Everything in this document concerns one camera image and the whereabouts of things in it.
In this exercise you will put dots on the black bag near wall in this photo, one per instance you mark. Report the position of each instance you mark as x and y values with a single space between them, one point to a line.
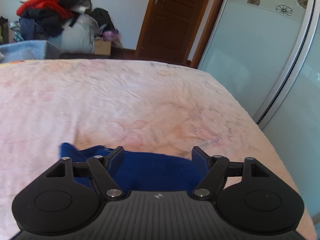
103 19

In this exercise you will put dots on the pink floral bed cover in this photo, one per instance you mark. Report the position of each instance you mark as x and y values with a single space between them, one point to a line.
142 106

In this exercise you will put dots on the blue knit sweater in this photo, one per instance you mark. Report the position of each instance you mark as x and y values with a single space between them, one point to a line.
143 171

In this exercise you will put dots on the pile of dark clothes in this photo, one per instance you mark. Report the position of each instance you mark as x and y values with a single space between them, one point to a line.
41 19

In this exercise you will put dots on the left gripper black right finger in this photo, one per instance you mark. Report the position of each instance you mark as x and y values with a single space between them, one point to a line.
228 180

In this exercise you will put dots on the brown wooden door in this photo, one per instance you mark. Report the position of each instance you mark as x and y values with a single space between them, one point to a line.
176 31

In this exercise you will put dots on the clear plastic storage bag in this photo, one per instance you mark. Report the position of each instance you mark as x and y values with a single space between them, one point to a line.
78 38

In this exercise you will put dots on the frosted glass wardrobe door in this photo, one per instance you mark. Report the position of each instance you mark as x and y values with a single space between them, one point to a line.
266 53

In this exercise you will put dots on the light blue folded blanket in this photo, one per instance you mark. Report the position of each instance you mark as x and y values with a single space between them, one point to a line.
29 50

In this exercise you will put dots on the red jacket on pile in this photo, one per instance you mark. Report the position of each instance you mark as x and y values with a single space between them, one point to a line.
45 4

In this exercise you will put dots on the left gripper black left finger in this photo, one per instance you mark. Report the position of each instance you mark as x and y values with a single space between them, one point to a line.
89 180

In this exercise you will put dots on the cardboard box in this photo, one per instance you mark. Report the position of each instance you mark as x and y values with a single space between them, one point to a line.
102 47

